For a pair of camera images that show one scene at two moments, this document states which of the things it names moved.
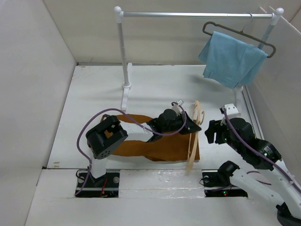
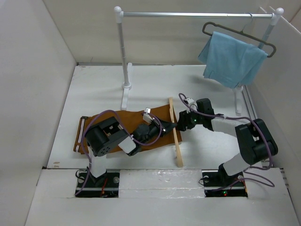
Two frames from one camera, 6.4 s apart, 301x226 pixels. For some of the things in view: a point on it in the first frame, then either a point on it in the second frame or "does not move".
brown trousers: [182, 146] to [129, 120]
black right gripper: [215, 125] to [184, 121]
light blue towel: [230, 61] does not move
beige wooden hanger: [200, 115] to [172, 114]
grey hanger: [242, 32] does not move
